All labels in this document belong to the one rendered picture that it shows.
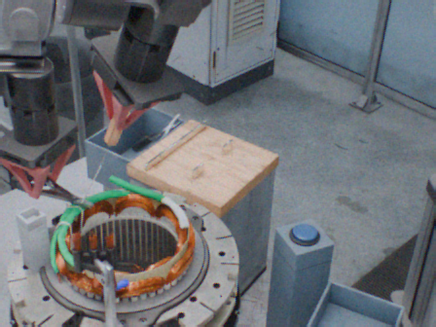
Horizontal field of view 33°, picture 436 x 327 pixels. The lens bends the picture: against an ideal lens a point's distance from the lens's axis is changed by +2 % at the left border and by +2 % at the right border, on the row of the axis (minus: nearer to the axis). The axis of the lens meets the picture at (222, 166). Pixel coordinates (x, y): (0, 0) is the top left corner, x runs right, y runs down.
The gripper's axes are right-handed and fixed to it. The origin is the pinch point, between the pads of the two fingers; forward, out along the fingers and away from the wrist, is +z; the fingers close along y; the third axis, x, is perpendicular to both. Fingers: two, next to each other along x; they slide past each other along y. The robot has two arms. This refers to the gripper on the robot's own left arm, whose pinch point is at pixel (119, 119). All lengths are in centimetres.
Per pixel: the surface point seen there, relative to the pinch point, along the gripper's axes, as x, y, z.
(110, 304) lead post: -7.4, 16.0, 13.8
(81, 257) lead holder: -9.4, 10.8, 9.4
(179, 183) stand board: 21.9, -3.0, 27.9
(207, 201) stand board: 22.5, 3.3, 25.5
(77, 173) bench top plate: 31, -37, 71
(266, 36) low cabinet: 204, -121, 144
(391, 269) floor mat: 145, 11, 124
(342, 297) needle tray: 25.4, 29.0, 17.4
